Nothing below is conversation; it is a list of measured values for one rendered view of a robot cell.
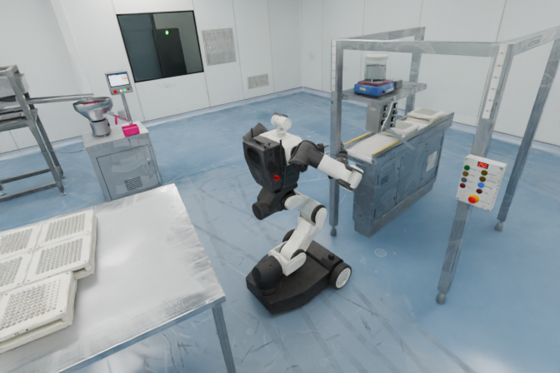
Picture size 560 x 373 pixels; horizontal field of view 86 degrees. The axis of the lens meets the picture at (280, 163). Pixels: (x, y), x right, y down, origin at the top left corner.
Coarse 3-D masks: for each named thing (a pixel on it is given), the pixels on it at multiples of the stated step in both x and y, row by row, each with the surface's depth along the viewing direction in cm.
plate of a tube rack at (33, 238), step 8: (40, 224) 164; (8, 232) 159; (16, 232) 158; (24, 232) 158; (32, 232) 157; (32, 240) 152; (24, 248) 146; (32, 248) 146; (0, 256) 142; (8, 256) 142
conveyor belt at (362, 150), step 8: (376, 136) 256; (384, 136) 255; (360, 144) 243; (368, 144) 242; (376, 144) 241; (384, 144) 240; (352, 152) 231; (360, 152) 229; (368, 152) 228; (368, 160) 221
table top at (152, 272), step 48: (144, 192) 202; (96, 240) 160; (144, 240) 158; (192, 240) 155; (96, 288) 131; (144, 288) 129; (192, 288) 127; (48, 336) 111; (96, 336) 110; (144, 336) 111
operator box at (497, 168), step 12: (468, 156) 155; (480, 168) 150; (492, 168) 146; (504, 168) 144; (468, 180) 157; (492, 180) 148; (468, 192) 159; (492, 192) 150; (480, 204) 156; (492, 204) 152
